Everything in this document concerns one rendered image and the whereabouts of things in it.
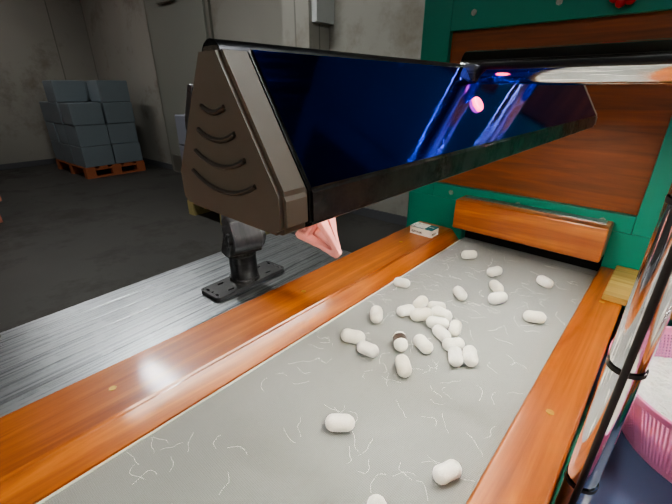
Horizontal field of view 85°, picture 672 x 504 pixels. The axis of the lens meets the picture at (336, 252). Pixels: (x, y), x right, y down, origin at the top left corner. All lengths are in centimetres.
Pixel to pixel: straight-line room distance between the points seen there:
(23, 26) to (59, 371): 698
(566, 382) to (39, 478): 58
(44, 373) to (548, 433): 73
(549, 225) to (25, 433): 87
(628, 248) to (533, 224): 17
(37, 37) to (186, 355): 719
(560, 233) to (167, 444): 75
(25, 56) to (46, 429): 713
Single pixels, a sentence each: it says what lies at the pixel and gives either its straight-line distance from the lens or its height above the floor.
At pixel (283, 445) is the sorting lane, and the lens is 46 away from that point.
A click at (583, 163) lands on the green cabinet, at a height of 96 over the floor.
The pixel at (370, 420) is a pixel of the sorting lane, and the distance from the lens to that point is 48.
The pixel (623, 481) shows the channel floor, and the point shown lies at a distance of 61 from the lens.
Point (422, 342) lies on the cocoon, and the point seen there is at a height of 76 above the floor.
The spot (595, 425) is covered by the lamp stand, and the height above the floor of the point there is 84.
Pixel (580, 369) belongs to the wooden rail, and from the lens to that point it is 59.
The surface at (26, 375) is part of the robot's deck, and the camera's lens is 81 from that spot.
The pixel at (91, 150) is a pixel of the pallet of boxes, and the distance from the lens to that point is 593.
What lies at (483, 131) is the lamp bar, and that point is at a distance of 31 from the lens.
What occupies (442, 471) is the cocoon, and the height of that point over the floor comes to 76.
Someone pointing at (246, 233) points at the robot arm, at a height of 81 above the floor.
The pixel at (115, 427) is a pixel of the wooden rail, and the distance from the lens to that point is 51.
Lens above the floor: 109
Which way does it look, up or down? 24 degrees down
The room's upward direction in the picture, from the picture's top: straight up
